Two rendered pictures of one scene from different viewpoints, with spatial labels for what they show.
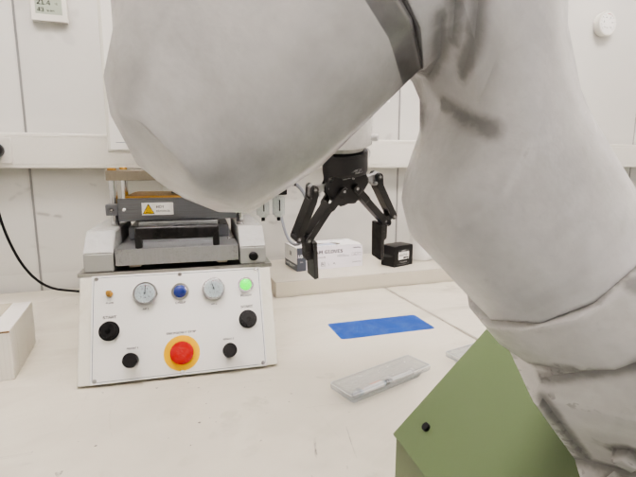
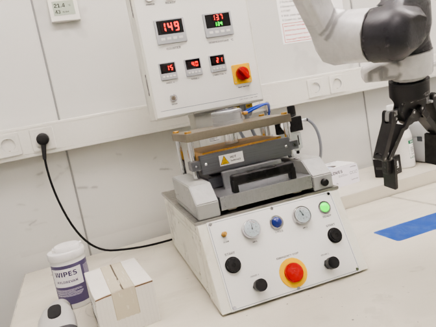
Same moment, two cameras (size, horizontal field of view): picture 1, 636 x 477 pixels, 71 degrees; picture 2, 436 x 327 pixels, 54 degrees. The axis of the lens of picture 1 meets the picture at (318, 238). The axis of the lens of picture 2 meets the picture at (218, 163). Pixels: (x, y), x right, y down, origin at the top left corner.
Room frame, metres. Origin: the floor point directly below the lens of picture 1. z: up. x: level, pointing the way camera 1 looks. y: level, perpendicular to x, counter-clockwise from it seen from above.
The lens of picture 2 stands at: (-0.11, 0.36, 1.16)
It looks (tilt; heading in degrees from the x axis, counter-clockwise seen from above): 7 degrees down; 0
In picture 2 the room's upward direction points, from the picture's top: 11 degrees counter-clockwise
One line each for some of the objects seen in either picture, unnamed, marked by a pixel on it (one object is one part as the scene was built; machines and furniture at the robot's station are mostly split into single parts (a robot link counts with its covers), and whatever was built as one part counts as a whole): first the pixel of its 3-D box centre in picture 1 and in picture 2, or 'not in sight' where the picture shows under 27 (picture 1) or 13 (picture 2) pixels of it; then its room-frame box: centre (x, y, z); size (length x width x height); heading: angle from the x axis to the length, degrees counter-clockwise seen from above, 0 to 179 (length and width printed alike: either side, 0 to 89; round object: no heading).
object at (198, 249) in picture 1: (181, 235); (243, 178); (0.96, 0.30, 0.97); 0.30 x 0.22 x 0.08; 15
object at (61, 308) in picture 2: not in sight; (57, 317); (0.75, 0.74, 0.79); 0.20 x 0.08 x 0.08; 19
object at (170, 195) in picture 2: (183, 248); (236, 190); (1.04, 0.32, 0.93); 0.46 x 0.35 x 0.01; 15
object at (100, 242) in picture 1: (110, 241); (193, 194); (0.90, 0.43, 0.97); 0.25 x 0.05 x 0.07; 15
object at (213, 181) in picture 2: (181, 226); (237, 171); (1.01, 0.31, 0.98); 0.20 x 0.17 x 0.03; 105
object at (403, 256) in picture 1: (397, 254); (387, 165); (1.46, -0.26, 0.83); 0.09 x 0.06 x 0.07; 127
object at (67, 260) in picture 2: not in sight; (71, 273); (0.91, 0.76, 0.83); 0.09 x 0.09 x 0.15
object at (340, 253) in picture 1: (323, 254); (323, 177); (1.45, -0.02, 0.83); 0.23 x 0.12 x 0.07; 112
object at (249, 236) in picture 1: (246, 237); (298, 169); (0.97, 0.16, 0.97); 0.26 x 0.05 x 0.07; 15
